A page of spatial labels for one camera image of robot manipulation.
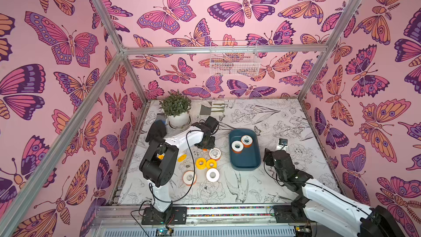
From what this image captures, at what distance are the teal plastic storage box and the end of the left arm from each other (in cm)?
14

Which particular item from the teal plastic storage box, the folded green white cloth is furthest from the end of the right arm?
the folded green white cloth

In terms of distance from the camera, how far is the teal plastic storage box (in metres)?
0.87

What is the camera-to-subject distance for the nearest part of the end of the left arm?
0.69 meters

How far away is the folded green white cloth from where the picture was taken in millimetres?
1150
